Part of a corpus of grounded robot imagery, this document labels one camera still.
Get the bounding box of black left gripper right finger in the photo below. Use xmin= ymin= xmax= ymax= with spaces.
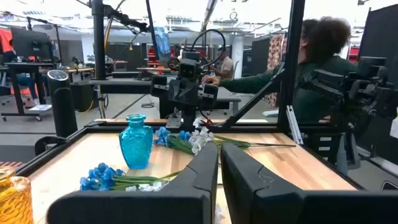
xmin=220 ymin=142 xmax=398 ymax=224

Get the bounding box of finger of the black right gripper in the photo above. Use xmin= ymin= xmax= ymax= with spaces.
xmin=185 ymin=81 xmax=201 ymax=107
xmin=169 ymin=79 xmax=187 ymax=105

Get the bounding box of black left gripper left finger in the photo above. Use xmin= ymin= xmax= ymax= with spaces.
xmin=46 ymin=141 xmax=220 ymax=224

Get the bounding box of blue artificial flower bunch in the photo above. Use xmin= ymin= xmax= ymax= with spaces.
xmin=154 ymin=126 xmax=200 ymax=156
xmin=79 ymin=162 xmax=183 ymax=192

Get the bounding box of blue glass vase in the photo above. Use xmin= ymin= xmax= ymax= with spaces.
xmin=118 ymin=113 xmax=154 ymax=170

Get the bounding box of yellow glass vase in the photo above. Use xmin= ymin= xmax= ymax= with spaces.
xmin=0 ymin=166 xmax=34 ymax=224

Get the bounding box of black work table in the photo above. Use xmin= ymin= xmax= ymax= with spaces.
xmin=88 ymin=77 xmax=242 ymax=116

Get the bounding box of blue hanging cloth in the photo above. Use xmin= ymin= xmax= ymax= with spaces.
xmin=154 ymin=26 xmax=172 ymax=62

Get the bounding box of person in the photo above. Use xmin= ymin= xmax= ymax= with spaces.
xmin=208 ymin=45 xmax=234 ymax=80
xmin=201 ymin=16 xmax=358 ymax=125

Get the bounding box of black background pole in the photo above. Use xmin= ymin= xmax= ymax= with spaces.
xmin=91 ymin=0 xmax=150 ymax=81

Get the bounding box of patterned hanging fabric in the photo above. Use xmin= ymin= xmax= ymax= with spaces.
xmin=266 ymin=33 xmax=289 ymax=109

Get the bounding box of black tower fan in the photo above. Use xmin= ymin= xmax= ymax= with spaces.
xmin=46 ymin=69 xmax=78 ymax=138

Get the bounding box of black computer monitor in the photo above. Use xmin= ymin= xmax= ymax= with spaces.
xmin=11 ymin=27 xmax=52 ymax=60

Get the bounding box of black standing desk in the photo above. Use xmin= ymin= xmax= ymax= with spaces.
xmin=0 ymin=62 xmax=55 ymax=123

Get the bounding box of red orange garment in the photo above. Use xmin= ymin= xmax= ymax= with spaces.
xmin=0 ymin=29 xmax=15 ymax=54

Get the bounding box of black mechanical equipment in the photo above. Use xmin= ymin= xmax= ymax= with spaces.
xmin=300 ymin=55 xmax=398 ymax=125

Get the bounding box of black partition panel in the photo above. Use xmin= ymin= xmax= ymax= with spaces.
xmin=357 ymin=2 xmax=398 ymax=162

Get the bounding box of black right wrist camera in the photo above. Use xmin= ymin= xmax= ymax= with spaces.
xmin=179 ymin=58 xmax=202 ymax=80

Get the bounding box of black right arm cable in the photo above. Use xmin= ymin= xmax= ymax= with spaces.
xmin=189 ymin=29 xmax=227 ymax=71

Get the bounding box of silver metal bracket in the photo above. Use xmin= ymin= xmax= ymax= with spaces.
xmin=285 ymin=105 xmax=305 ymax=146

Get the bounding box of black aluminium table frame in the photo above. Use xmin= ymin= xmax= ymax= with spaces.
xmin=15 ymin=0 xmax=366 ymax=191

